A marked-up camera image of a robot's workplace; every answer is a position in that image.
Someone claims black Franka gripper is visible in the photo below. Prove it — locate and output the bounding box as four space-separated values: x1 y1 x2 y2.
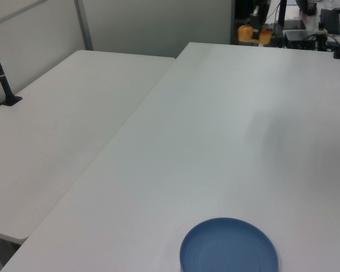
249 0 270 40

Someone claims thin black upright stand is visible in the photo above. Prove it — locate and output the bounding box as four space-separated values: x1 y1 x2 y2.
277 0 288 32

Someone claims black electronics box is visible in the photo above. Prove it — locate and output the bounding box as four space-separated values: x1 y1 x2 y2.
284 29 316 50

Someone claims small black capped bottle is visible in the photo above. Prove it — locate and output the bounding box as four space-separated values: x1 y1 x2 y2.
316 22 329 52

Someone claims black bag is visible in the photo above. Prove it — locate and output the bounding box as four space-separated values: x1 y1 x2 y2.
319 8 340 35

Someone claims white adjoining folding table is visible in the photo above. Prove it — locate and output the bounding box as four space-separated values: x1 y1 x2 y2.
0 49 176 245

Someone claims blue round plate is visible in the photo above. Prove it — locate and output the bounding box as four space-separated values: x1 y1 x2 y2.
179 217 280 272

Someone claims grey metal partition post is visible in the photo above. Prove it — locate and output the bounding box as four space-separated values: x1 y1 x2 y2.
74 0 95 52

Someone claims black camera pole with base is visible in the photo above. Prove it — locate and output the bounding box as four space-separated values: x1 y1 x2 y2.
0 28 23 107

